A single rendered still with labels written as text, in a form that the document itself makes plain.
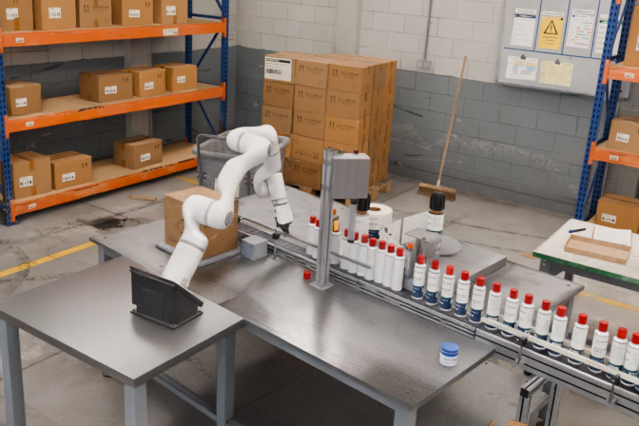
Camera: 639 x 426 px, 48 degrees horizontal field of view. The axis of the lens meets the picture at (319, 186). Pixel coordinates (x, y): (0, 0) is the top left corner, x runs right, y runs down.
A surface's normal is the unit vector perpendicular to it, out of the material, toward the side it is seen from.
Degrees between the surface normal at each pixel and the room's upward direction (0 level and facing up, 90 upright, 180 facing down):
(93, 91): 90
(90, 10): 90
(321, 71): 89
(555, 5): 90
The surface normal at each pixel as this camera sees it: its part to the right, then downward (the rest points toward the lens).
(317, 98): -0.49, 0.23
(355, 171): 0.22, 0.30
